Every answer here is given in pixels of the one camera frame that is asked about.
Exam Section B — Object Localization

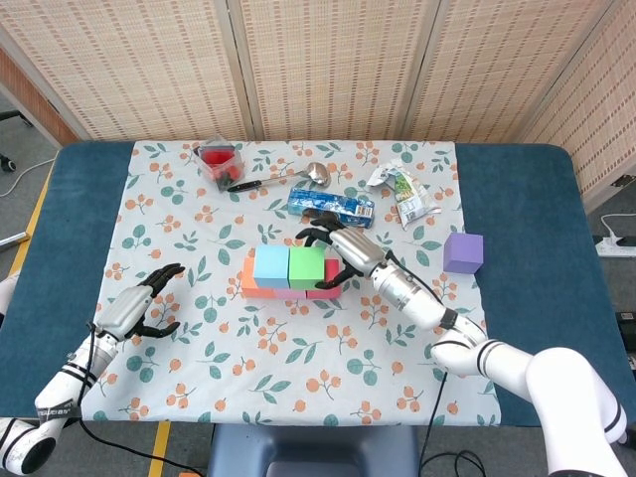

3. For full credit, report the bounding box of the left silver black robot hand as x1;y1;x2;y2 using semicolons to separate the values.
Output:
91;263;187;343

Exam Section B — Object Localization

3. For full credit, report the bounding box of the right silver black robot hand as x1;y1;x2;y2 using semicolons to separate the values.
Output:
296;212;389;291

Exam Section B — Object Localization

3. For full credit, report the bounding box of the red foam cube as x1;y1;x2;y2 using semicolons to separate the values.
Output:
306;258;344;300

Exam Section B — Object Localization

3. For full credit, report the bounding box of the green foam cube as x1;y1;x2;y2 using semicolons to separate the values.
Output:
287;245;327;291

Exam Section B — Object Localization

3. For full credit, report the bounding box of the light blue foam cube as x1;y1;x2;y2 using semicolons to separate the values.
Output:
252;245;291;289

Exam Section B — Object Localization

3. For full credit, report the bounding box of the purple foam cube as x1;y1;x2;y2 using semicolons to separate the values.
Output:
442;233;485;275

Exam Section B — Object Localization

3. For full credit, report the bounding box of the orange foam cube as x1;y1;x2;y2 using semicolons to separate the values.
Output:
242;256;278;299

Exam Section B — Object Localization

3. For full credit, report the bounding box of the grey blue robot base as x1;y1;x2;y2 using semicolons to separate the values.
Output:
207;424;421;477

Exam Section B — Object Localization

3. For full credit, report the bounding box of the blue cookie box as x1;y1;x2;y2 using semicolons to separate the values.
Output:
287;187;376;230

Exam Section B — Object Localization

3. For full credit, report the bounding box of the crumpled white green snack bag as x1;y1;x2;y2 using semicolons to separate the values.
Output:
367;158;442;231

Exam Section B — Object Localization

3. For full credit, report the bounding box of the floral print tablecloth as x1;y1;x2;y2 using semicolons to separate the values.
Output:
69;140;502;428

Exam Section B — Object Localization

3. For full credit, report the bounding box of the teal table cover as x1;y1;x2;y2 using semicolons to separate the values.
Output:
0;141;636;429

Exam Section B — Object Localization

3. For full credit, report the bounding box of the clear box with red contents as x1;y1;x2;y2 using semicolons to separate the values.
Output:
193;139;244;193

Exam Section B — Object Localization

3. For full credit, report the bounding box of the black office chair base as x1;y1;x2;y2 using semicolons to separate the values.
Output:
0;109;34;173

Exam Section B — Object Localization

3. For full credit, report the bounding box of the bamboo folding screen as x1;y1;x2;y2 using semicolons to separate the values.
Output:
0;0;636;203

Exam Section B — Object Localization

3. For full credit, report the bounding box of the white power strip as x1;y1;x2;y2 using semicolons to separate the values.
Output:
594;236;636;258

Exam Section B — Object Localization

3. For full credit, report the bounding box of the black box with label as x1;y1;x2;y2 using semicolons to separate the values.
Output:
615;310;636;372

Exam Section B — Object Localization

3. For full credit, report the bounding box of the metal ladle with black handle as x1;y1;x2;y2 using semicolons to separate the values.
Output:
227;161;332;194

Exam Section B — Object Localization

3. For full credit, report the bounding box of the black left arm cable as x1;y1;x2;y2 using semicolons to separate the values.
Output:
64;322;206;477

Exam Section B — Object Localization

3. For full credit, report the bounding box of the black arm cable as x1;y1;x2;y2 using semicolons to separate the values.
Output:
64;322;206;477
385;250;451;477

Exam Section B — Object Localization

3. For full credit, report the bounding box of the white floor cable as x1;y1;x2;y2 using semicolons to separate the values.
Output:
0;157;56;198

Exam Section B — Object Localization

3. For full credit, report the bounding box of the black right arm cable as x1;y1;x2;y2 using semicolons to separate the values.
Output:
385;250;451;477

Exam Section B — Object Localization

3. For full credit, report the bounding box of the black floor cable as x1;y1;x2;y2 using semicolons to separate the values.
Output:
420;449;486;477

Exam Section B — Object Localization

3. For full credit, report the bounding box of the white charger cable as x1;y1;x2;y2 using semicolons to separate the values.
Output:
600;213;636;239

